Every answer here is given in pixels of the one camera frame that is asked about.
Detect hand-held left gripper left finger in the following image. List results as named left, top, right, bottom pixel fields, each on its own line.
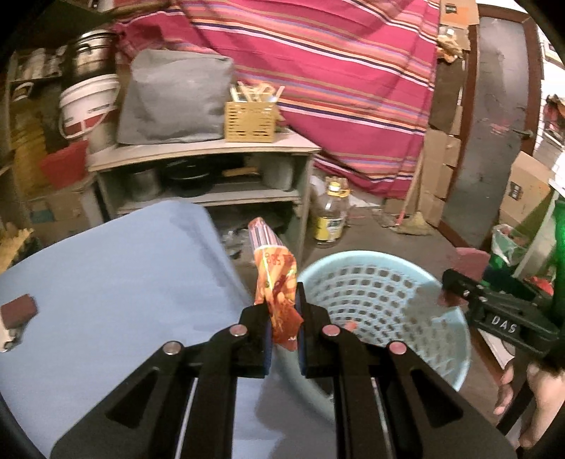
left=50, top=304, right=274, bottom=459

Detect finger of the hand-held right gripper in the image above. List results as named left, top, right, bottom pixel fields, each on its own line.
left=442, top=268, right=490, bottom=319

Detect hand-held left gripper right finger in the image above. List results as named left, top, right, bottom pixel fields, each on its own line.
left=296, top=282, right=518, bottom=459

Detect orange snack wrapper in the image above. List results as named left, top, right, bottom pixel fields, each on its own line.
left=247, top=216, right=302, bottom=352

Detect light blue plastic basket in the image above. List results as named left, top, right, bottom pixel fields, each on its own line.
left=269, top=250, right=471, bottom=409

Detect person's right hand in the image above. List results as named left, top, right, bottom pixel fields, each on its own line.
left=493, top=363, right=565, bottom=450

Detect green plastic bag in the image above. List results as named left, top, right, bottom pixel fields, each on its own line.
left=489, top=223, right=528, bottom=268

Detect straw broom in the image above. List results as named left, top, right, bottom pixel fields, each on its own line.
left=394, top=145, right=437, bottom=238

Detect printed cardboard box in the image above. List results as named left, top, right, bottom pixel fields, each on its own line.
left=498, top=151, right=554, bottom=231

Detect flattened cardboard sheets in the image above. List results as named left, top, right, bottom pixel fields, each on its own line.
left=416, top=101, right=465, bottom=229

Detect clear bottle with yellow cap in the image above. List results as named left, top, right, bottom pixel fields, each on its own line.
left=313, top=178, right=352, bottom=244

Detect grey door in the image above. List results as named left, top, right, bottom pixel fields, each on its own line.
left=439, top=4, right=546, bottom=253

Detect black pan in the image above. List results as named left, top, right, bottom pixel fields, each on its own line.
left=160, top=158, right=213, bottom=196

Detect small metal pot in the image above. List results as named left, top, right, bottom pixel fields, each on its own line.
left=125, top=167, right=160, bottom=202

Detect low wooden cabinet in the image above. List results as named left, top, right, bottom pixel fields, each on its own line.
left=87, top=129, right=322, bottom=266

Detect yellow slotted basket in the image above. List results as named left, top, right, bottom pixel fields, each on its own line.
left=224, top=101, right=282, bottom=143

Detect brown cardboard box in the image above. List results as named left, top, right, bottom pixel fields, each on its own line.
left=25, top=175, right=97, bottom=241

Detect small maroon scouring pad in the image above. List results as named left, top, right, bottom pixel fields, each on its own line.
left=0, top=294, right=37, bottom=326

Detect bundle of wooden sticks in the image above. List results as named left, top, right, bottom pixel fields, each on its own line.
left=228, top=81, right=286, bottom=106

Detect red striped cloth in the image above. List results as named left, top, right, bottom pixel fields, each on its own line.
left=111, top=0, right=443, bottom=200

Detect white crumpled wrapper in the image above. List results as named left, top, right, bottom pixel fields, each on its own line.
left=0, top=324, right=26, bottom=354

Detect grey fabric cover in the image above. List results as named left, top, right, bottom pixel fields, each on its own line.
left=116, top=48, right=236, bottom=146

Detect yellow egg tray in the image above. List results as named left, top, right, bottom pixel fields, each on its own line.
left=0, top=227, right=35, bottom=273

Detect white plastic bucket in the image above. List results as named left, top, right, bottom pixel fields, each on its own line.
left=59, top=73, right=121, bottom=141

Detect steel cooking pot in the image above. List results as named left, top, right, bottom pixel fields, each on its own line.
left=65, top=28, right=119, bottom=88

